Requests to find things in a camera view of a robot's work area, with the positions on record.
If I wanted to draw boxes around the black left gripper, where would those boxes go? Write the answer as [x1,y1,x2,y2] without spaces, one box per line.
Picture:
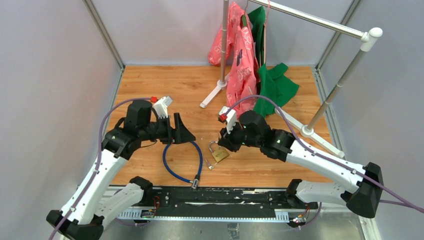
[139,112,196,145]

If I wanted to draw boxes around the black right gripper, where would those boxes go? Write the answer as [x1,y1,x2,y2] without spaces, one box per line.
[218,120,262,153]

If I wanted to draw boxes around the brass padlock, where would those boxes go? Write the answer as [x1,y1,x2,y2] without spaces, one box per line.
[208,141,230,163]

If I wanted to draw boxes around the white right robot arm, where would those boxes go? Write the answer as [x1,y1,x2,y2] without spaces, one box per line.
[218,106,383,219]

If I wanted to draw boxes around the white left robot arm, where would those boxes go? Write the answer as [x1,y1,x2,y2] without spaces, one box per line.
[46,96,196,240]

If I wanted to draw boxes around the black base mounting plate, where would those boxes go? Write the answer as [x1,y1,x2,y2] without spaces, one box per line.
[131,186,318,220]

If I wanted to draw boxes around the pink patterned garment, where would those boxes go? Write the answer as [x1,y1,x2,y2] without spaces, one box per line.
[207,2,259,106]

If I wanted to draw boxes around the green garment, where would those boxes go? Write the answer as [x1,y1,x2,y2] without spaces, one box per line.
[247,6,300,107]

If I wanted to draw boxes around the pink clothes hanger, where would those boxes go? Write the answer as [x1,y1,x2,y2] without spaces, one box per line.
[247,0,271,67]

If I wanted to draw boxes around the metal clothes rack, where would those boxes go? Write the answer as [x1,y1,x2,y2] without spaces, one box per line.
[199,0,383,158]

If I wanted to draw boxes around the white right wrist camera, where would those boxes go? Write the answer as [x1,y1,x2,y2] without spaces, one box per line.
[218,106,237,134]

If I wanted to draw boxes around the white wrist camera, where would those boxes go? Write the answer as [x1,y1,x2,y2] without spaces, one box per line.
[218,106,237,134]
[152,95,173,119]

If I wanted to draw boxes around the small silver cable-lock keys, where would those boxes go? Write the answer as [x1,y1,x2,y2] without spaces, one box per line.
[205,159,214,170]

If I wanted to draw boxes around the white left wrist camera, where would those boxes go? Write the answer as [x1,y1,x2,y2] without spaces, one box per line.
[152,95,173,119]

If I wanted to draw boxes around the blue cable lock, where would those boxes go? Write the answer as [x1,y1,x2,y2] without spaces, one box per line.
[162,141,204,190]

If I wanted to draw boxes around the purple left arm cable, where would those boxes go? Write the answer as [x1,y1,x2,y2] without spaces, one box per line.
[48,96,159,240]

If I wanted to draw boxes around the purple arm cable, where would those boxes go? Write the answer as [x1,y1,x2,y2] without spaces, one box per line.
[48,96,159,240]
[218,94,424,214]

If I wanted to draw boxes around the aluminium frame rail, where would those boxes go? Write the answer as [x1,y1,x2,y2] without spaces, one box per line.
[82,0,125,72]

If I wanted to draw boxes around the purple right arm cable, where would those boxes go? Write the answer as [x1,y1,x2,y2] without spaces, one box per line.
[218,94,424,214]

